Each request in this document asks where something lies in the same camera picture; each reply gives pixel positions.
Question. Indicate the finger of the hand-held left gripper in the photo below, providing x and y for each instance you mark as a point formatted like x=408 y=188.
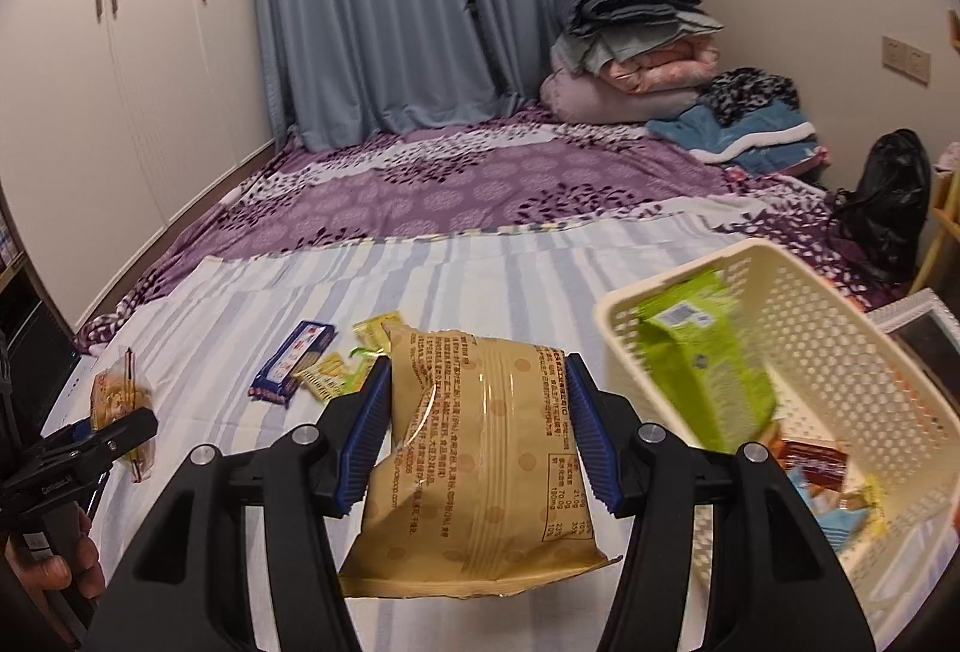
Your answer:
x=64 y=436
x=112 y=438

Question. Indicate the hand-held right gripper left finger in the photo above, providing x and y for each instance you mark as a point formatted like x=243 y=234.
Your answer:
x=364 y=442

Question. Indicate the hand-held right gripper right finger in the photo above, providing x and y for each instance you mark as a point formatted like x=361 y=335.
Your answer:
x=592 y=434

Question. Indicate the clear biscuit stick packet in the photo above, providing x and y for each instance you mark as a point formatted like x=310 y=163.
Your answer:
x=112 y=393

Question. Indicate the yellow biscuit packet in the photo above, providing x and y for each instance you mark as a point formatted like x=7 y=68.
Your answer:
x=322 y=378

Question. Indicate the small green snack packet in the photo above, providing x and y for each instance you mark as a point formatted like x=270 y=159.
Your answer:
x=361 y=358

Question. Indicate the dark blue snack packet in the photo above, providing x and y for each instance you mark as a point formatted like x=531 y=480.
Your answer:
x=292 y=359

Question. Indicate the lime green snack packet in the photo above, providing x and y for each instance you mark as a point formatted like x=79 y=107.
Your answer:
x=697 y=352

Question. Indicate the light blue snack packet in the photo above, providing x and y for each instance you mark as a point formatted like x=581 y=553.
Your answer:
x=825 y=517

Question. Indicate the cream perforated plastic basket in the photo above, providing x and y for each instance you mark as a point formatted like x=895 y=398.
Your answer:
x=862 y=367

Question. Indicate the person's left hand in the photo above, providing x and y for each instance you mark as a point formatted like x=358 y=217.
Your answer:
x=75 y=573

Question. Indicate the striped blanket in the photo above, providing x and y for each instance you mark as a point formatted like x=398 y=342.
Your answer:
x=225 y=307

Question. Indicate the purple floral bedsheet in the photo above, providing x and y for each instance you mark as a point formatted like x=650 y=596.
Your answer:
x=450 y=172

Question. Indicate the blue fleece blanket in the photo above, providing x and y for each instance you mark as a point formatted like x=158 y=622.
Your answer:
x=750 y=135

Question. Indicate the pink folded quilt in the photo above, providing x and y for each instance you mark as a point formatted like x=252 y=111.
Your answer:
x=660 y=71

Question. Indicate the black bag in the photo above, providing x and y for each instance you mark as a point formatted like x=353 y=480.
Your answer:
x=885 y=202

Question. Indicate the leopard print cloth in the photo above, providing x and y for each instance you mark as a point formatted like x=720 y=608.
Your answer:
x=750 y=90

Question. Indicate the white wardrobe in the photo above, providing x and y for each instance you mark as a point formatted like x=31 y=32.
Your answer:
x=150 y=60

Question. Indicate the pale teal folded sheet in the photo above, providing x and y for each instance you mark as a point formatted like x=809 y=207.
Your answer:
x=592 y=52

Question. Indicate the dark grey folded blanket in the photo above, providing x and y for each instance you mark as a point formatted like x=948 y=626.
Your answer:
x=630 y=7

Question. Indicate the pink cloth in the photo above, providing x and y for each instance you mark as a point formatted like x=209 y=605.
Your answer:
x=949 y=157

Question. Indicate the beige wall socket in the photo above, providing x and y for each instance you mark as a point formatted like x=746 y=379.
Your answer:
x=894 y=52
x=918 y=63

